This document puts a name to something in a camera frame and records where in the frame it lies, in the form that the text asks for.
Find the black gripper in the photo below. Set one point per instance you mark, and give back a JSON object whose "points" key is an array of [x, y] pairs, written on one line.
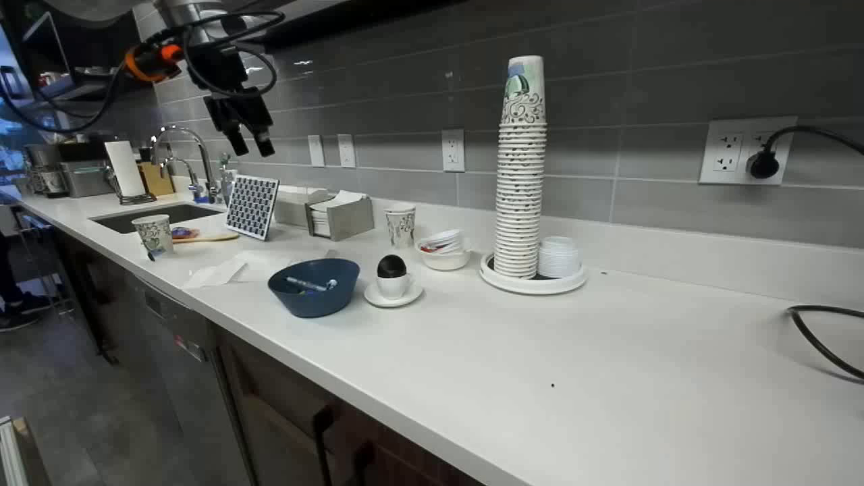
{"points": [[219, 77]]}

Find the blue bowl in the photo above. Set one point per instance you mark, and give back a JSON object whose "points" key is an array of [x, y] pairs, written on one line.
{"points": [[314, 289]]}

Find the black round object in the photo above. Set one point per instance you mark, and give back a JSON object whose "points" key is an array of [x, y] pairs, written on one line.
{"points": [[392, 265]]}

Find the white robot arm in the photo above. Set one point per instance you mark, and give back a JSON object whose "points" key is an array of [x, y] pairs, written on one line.
{"points": [[189, 11]]}

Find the chrome faucet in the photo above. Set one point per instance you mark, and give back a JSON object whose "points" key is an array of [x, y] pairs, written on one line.
{"points": [[200, 150]]}

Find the blue patterned square board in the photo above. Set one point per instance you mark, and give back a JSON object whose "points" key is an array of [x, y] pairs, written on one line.
{"points": [[253, 206]]}

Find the small blue bottle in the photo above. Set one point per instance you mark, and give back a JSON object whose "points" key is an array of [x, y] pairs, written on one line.
{"points": [[200, 192]]}

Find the wooden spoon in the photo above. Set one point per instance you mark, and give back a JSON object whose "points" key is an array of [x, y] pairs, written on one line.
{"points": [[207, 238]]}

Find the grey napkin dispenser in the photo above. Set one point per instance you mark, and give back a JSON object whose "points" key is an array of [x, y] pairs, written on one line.
{"points": [[342, 216]]}

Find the steel sink basin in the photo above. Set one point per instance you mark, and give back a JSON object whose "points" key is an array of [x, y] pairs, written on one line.
{"points": [[158, 216]]}

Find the white card on stand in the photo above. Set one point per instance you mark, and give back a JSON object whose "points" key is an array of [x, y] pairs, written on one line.
{"points": [[125, 168]]}

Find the floral paper cup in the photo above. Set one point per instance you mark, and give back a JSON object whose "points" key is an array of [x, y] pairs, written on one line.
{"points": [[156, 235]]}

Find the white paper sheet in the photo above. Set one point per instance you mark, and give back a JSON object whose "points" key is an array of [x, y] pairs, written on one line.
{"points": [[218, 273]]}

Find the clear drinking glass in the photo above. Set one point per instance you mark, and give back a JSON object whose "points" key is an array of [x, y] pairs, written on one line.
{"points": [[400, 229]]}

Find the grey countertop appliance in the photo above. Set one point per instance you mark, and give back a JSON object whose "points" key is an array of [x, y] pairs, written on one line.
{"points": [[72, 173]]}

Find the small white cup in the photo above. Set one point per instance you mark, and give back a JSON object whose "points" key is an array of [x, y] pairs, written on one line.
{"points": [[392, 287]]}

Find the steel dishwasher front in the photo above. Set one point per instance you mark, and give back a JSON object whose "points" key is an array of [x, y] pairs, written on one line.
{"points": [[185, 378]]}

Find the tall paper cup stack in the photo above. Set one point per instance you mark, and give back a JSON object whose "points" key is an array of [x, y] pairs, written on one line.
{"points": [[521, 180]]}

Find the white round tray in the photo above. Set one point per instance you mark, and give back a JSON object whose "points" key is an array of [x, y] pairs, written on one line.
{"points": [[531, 284]]}

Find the short white cup stack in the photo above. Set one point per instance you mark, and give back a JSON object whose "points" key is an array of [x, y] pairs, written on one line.
{"points": [[561, 258]]}

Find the white light switch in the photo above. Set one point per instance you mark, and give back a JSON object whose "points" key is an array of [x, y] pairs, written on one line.
{"points": [[314, 150], [346, 150]]}

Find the white four-socket wall outlet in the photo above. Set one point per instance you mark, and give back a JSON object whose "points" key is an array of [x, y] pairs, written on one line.
{"points": [[733, 152]]}

